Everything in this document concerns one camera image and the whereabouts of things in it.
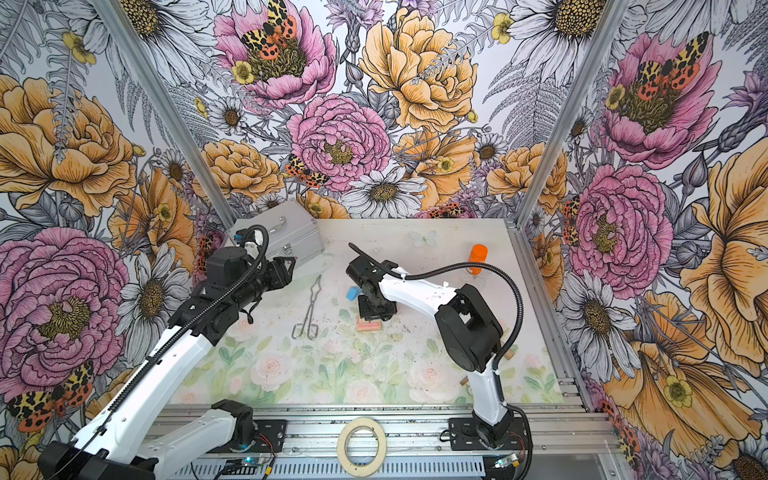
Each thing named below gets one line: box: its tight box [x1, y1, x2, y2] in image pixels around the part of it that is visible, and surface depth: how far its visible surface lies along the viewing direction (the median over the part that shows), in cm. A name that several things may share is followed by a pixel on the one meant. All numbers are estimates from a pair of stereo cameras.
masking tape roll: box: [337, 417, 387, 478], surface depth 71 cm
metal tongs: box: [291, 274, 322, 341], surface depth 96 cm
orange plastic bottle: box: [468, 243, 488, 275], surface depth 102 cm
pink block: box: [356, 318, 382, 331], surface depth 93 cm
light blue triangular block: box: [346, 285, 362, 301], surface depth 102 cm
